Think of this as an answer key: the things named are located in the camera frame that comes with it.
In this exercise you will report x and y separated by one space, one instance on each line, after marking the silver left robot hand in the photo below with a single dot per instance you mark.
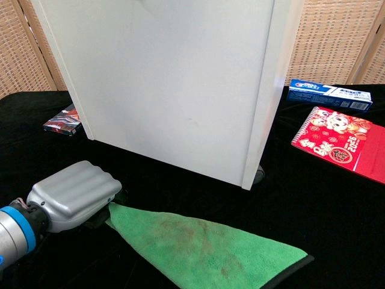
75 192

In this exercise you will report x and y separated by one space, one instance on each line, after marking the green microfiber towel black trim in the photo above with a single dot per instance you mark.
195 256

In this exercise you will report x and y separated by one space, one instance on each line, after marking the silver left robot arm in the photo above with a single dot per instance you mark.
15 231

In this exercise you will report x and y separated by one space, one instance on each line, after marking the white cabinet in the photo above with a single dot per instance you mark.
168 90

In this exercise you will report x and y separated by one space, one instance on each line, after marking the woven rattan wooden screen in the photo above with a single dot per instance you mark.
18 60
376 66
328 45

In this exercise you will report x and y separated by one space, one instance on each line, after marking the small colourful card box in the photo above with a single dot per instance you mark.
61 123

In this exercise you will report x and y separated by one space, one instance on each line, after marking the black velvet tablecloth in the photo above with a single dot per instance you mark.
300 225

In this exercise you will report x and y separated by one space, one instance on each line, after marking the red spiral calendar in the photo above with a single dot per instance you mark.
331 141

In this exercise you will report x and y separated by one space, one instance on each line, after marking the blue white toothpaste box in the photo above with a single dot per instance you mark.
325 96

